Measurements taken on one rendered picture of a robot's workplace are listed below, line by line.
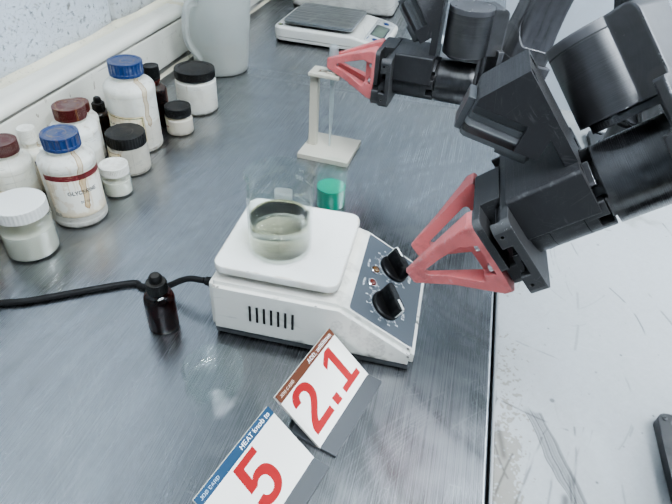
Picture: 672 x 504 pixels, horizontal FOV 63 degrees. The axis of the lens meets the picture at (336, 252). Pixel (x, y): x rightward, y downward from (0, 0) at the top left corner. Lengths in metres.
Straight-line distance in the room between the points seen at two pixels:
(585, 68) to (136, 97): 0.61
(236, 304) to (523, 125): 0.30
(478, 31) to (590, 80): 0.36
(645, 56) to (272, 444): 0.37
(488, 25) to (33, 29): 0.62
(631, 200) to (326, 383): 0.28
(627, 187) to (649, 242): 0.44
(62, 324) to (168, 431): 0.18
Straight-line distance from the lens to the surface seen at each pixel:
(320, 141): 0.89
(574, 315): 0.66
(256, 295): 0.51
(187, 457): 0.49
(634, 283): 0.74
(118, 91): 0.85
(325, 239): 0.54
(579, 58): 0.40
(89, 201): 0.73
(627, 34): 0.40
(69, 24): 1.00
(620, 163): 0.40
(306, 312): 0.51
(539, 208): 0.39
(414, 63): 0.76
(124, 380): 0.55
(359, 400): 0.51
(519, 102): 0.37
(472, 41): 0.74
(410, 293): 0.57
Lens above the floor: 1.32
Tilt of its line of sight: 39 degrees down
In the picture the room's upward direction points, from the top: 4 degrees clockwise
